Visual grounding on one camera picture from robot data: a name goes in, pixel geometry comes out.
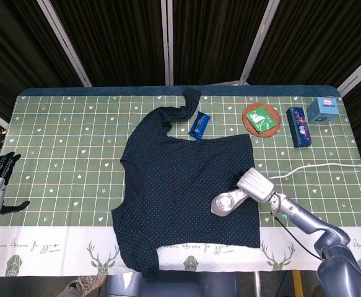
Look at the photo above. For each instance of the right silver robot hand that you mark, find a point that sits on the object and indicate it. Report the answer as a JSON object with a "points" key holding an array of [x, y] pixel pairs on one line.
{"points": [[257, 184]]}

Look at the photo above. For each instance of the white handheld garment steamer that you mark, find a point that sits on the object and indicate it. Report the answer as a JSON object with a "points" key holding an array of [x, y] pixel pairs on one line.
{"points": [[225, 204]]}

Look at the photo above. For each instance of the navy polka dot shirt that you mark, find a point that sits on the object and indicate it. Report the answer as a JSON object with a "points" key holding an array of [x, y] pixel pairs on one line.
{"points": [[183, 185]]}

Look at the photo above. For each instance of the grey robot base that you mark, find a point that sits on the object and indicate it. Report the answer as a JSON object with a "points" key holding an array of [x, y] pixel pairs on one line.
{"points": [[174, 284]]}

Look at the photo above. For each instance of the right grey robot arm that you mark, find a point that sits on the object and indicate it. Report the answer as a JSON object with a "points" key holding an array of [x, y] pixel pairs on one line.
{"points": [[338, 256]]}

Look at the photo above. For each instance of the green sachet packet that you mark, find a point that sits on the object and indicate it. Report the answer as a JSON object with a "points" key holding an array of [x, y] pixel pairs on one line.
{"points": [[260, 120]]}

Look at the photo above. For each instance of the round woven rattan coaster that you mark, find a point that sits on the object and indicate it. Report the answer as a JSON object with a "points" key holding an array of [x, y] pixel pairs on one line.
{"points": [[276, 119]]}

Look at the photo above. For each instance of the long dark blue box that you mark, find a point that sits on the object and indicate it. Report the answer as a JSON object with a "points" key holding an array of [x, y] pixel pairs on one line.
{"points": [[298, 127]]}

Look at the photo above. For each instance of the blue snack packet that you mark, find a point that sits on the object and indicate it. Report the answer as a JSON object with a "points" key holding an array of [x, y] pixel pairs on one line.
{"points": [[199, 124]]}

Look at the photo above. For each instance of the green checked tablecloth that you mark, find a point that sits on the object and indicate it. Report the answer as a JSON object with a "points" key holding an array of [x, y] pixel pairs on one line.
{"points": [[68, 148]]}

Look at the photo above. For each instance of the light blue cube box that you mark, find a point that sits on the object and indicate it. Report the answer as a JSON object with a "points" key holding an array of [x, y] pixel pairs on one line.
{"points": [[323, 111]]}

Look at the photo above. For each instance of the beige shoe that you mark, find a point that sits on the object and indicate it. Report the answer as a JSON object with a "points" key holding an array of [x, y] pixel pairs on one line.
{"points": [[81, 286]]}

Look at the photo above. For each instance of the white screen frame post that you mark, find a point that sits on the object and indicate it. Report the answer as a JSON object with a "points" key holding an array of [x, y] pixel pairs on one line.
{"points": [[65, 43], [358, 72], [259, 40], [167, 40]]}

